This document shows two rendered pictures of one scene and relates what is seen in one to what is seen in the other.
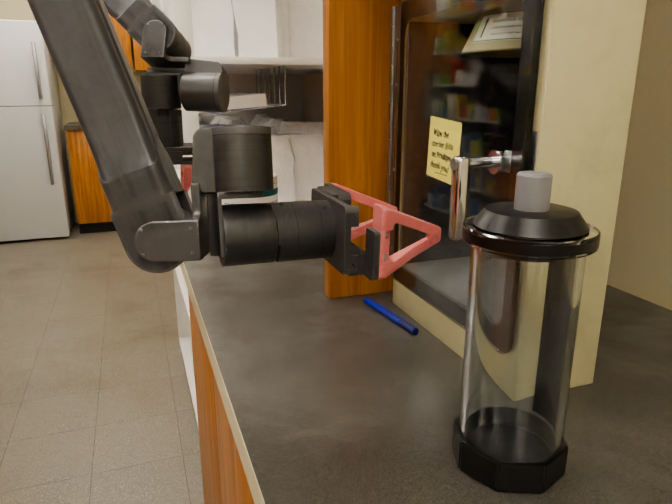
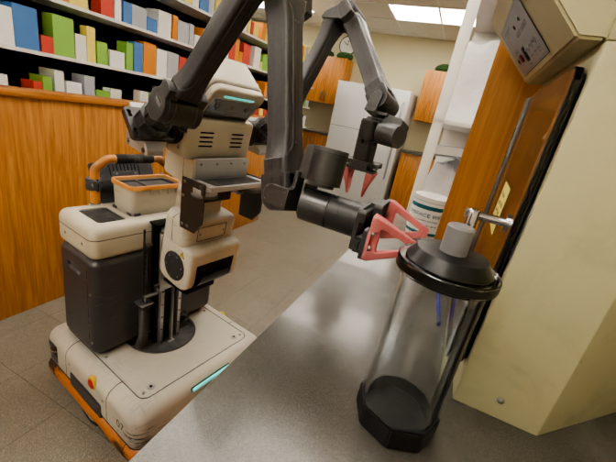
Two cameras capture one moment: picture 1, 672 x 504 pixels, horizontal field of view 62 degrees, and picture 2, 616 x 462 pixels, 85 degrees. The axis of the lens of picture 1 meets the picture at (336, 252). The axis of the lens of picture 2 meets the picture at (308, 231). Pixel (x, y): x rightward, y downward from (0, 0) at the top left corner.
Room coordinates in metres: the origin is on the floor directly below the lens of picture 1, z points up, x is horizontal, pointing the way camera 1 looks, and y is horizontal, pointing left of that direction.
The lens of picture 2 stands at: (0.09, -0.26, 1.29)
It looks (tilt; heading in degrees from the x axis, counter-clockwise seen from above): 20 degrees down; 41
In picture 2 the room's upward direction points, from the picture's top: 11 degrees clockwise
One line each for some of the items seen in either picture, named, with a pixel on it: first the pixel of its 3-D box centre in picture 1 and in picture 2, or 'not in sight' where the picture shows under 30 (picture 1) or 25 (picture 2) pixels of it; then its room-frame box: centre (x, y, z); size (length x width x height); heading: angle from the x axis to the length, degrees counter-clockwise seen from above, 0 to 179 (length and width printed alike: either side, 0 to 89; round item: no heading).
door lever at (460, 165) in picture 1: (472, 195); (477, 240); (0.60, -0.15, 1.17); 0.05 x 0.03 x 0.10; 110
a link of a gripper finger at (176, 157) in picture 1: (173, 179); (361, 179); (0.88, 0.26, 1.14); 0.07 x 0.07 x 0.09; 20
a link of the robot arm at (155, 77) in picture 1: (164, 91); (371, 130); (0.88, 0.26, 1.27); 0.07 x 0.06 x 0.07; 83
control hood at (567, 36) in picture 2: not in sight; (533, 26); (0.69, -0.09, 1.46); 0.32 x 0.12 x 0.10; 20
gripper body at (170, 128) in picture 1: (163, 133); (364, 153); (0.88, 0.26, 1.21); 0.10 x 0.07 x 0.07; 110
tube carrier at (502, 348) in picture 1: (517, 343); (419, 343); (0.46, -0.16, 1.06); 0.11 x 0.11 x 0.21
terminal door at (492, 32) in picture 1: (446, 159); (499, 214); (0.71, -0.14, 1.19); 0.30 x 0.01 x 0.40; 19
